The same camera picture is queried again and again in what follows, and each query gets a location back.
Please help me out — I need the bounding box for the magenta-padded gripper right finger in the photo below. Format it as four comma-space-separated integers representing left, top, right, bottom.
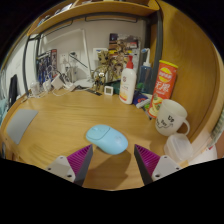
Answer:
133, 143, 183, 186

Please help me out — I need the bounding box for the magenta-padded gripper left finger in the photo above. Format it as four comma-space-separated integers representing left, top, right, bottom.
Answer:
45, 143, 94, 187

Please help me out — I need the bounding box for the light blue computer mouse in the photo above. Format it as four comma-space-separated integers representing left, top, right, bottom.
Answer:
85, 124, 129, 155

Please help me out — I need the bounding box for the grey mouse pad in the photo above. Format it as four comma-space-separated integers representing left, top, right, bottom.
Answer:
6, 108, 40, 145

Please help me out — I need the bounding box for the white printed mug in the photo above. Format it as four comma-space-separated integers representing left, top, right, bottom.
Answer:
154, 98, 191, 137

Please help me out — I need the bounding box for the blue snack packet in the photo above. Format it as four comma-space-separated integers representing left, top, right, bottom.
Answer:
132, 90, 151, 108

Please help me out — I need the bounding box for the red chips can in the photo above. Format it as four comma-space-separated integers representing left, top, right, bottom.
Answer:
147, 59, 179, 120

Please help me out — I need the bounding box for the white power strip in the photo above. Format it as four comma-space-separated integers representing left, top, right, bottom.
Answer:
63, 81, 77, 93

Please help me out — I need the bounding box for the small white desk clock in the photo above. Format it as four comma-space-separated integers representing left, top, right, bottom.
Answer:
103, 85, 114, 97

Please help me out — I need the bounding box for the white charger block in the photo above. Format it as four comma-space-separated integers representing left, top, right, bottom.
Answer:
42, 79, 52, 92

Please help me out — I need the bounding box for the clear plastic cup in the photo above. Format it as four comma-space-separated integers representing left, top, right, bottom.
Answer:
29, 80, 43, 98

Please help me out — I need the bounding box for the white pump lotion bottle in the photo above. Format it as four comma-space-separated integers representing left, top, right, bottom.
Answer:
118, 55, 138, 105

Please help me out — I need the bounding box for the white power adapter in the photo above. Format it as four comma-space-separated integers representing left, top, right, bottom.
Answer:
49, 73, 64, 90

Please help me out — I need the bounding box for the dark green box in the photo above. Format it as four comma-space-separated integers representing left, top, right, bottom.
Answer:
111, 79, 122, 95

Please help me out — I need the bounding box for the blue spray bottle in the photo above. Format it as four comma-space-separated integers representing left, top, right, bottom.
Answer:
138, 47, 154, 94

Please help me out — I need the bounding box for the black bag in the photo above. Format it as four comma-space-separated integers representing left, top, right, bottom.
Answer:
8, 73, 19, 109

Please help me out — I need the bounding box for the blue model kit box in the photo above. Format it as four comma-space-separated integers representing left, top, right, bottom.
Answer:
35, 48, 58, 86

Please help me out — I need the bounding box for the gold robot figure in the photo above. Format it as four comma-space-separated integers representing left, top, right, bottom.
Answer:
91, 49, 126, 93

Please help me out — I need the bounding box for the white desk lamp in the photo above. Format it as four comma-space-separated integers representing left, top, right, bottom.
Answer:
43, 28, 96, 88

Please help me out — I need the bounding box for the dark printed box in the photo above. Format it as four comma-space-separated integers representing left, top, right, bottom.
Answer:
108, 32, 141, 51

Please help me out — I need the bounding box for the wooden shelf unit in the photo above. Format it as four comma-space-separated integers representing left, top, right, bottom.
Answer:
26, 0, 161, 37

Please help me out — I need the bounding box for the white charging cable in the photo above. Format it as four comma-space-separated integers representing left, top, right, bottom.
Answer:
49, 87, 76, 98

